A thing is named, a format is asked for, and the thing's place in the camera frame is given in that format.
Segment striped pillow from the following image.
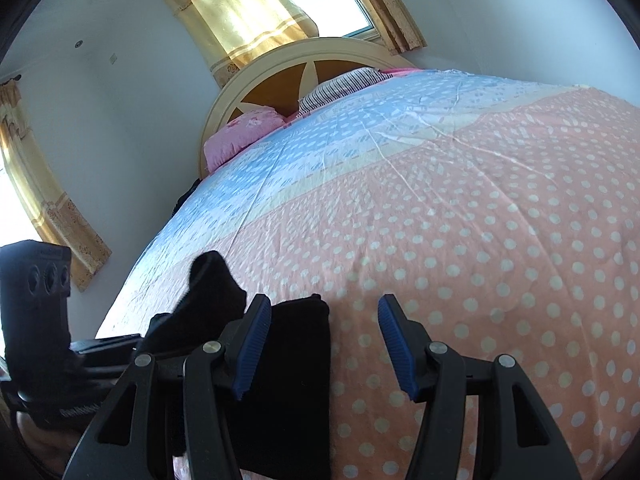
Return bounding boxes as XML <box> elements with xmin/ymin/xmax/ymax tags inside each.
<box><xmin>297</xmin><ymin>66</ymin><xmax>396</xmax><ymax>115</ymax></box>

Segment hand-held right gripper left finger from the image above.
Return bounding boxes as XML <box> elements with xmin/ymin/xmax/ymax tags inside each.
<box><xmin>62</xmin><ymin>294</ymin><xmax>273</xmax><ymax>480</ymax></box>

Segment cream wooden headboard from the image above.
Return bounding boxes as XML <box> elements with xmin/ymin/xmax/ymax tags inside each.
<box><xmin>199</xmin><ymin>36</ymin><xmax>421</xmax><ymax>181</ymax></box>

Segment yellow curtain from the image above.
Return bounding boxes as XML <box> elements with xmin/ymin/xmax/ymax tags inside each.
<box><xmin>0</xmin><ymin>80</ymin><xmax>113</xmax><ymax>292</ymax></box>
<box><xmin>345</xmin><ymin>0</ymin><xmax>429</xmax><ymax>56</ymax></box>
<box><xmin>152</xmin><ymin>0</ymin><xmax>319</xmax><ymax>89</ymax></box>

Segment dark cloth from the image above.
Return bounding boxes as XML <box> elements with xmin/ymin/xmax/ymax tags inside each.
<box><xmin>170</xmin><ymin>177</ymin><xmax>202</xmax><ymax>217</ymax></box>

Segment black pants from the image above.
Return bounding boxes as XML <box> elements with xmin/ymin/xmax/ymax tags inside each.
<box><xmin>142</xmin><ymin>250</ymin><xmax>332</xmax><ymax>480</ymax></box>

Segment bed with polka-dot sheet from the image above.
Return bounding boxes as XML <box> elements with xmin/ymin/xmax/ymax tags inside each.
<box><xmin>95</xmin><ymin>67</ymin><xmax>640</xmax><ymax>480</ymax></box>

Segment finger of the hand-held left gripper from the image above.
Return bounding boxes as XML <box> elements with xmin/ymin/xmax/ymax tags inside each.
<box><xmin>70</xmin><ymin>334</ymin><xmax>147</xmax><ymax>362</ymax></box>

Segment pink pillow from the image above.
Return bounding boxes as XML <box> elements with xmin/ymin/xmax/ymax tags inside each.
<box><xmin>202</xmin><ymin>106</ymin><xmax>288</xmax><ymax>174</ymax></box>

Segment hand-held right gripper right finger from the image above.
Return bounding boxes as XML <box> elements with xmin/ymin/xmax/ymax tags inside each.
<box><xmin>377</xmin><ymin>294</ymin><xmax>583</xmax><ymax>480</ymax></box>

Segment person's left forearm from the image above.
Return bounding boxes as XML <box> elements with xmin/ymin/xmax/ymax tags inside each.
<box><xmin>14</xmin><ymin>407</ymin><xmax>88</xmax><ymax>468</ymax></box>

